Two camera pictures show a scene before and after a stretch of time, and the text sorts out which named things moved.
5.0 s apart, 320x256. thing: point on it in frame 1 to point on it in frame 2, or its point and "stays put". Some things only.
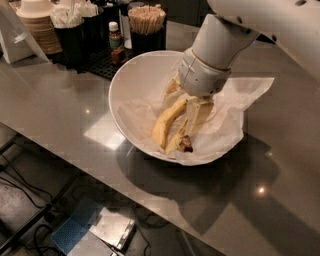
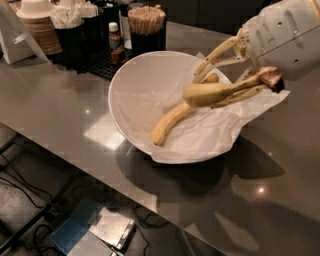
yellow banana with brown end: (180, 142) to (211, 91)
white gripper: (200, 77) to (281, 36)
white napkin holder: (18, 45) stays put
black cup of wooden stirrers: (148, 27) stays put
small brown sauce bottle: (118, 55) stays put
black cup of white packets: (70, 33) stays put
